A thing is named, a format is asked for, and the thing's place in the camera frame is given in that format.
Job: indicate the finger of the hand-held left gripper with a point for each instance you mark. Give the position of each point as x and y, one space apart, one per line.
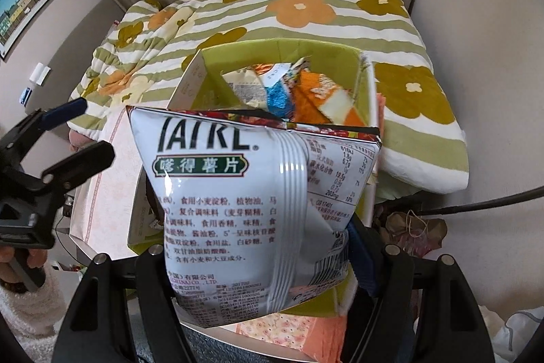
63 114
89 161

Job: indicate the white plastic bag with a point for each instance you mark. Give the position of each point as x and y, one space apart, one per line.
518 333

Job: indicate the cream snack packet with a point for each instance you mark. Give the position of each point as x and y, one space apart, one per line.
244 88

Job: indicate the orange snack packet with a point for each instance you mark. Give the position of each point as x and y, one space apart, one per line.
323 99

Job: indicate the pale green cloth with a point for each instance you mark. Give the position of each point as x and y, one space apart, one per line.
399 188

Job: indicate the green cardboard box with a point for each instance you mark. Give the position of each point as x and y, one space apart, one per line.
327 57

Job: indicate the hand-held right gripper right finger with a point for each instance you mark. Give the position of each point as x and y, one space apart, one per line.
365 261

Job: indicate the person's left forearm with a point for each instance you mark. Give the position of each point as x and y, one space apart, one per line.
29 316

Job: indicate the small blue wall plate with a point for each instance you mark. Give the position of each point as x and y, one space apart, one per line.
26 96

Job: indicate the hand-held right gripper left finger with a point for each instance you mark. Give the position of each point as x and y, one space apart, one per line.
146 273

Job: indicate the blue foil snack packet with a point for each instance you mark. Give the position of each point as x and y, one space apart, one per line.
278 101

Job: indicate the white potato chip bag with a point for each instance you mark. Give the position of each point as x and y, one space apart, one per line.
221 218

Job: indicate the person's left hand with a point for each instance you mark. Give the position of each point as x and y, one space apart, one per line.
38 259

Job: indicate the green striped floral blanket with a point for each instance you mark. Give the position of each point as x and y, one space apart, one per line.
297 10

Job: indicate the white wall switch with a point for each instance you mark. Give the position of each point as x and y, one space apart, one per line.
40 74

